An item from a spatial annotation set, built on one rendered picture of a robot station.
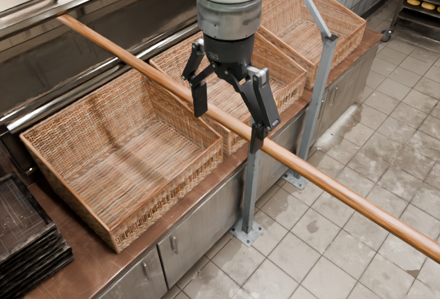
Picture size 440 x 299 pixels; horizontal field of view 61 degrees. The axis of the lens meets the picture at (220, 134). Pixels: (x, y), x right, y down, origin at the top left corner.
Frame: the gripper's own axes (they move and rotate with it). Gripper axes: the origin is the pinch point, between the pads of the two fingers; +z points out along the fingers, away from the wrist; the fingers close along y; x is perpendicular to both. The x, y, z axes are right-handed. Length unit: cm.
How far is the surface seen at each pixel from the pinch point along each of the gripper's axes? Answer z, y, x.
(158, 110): 67, -73, 37
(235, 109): 73, -52, 65
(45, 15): 7, -74, 4
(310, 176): 11.8, 14.1, 9.4
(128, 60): 11.4, -43.9, 9.4
